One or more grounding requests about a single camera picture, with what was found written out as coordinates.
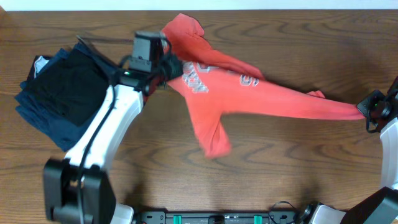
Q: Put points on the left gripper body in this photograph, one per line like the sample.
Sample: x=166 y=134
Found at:
x=173 y=66

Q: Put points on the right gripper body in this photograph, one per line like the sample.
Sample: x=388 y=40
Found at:
x=370 y=104

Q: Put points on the red printed t-shirt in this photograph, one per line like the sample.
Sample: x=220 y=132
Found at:
x=214 y=84

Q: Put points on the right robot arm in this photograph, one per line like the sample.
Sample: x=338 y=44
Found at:
x=380 y=207

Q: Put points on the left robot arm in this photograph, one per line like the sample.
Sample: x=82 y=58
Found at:
x=77 y=188

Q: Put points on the black folded garment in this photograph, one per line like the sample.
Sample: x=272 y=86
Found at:
x=73 y=88

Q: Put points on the navy folded garment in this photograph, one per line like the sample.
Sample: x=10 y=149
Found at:
x=60 y=130

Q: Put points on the black garment with white label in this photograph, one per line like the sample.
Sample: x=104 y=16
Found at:
x=39 y=63

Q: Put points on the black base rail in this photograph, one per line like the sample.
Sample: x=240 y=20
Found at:
x=273 y=217

